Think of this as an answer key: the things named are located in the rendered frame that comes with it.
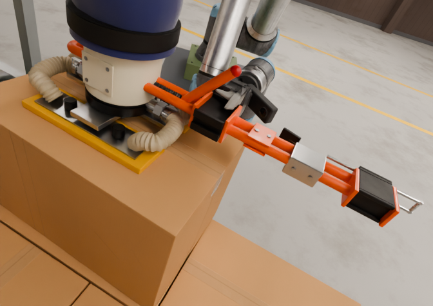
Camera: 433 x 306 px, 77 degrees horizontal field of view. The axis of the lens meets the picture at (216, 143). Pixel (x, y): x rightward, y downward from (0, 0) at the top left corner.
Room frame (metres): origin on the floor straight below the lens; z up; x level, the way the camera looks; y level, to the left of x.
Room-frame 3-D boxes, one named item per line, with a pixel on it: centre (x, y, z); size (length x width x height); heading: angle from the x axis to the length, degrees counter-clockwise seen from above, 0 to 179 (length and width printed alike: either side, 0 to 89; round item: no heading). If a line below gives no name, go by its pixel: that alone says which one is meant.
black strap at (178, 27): (0.57, 0.27, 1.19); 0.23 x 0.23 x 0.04
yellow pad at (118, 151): (0.48, 0.29, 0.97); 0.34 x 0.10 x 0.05; 77
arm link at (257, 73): (0.73, -0.03, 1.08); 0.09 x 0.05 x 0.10; 78
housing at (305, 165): (0.46, -0.19, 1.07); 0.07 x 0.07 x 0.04; 77
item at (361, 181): (0.43, -0.32, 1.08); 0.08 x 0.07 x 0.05; 77
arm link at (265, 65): (0.81, -0.05, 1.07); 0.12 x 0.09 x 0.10; 168
